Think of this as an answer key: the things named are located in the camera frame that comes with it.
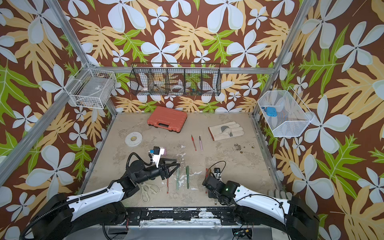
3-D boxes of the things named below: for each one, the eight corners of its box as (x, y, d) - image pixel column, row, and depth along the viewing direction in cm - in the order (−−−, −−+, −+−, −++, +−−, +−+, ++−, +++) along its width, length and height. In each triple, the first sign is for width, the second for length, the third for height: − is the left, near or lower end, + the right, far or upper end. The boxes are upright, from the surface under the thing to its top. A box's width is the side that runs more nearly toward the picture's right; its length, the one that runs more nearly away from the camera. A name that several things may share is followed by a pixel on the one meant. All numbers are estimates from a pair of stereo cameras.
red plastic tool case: (148, 126, 114) (146, 121, 110) (159, 108, 127) (158, 103, 122) (179, 134, 109) (178, 129, 105) (188, 115, 122) (187, 110, 117)
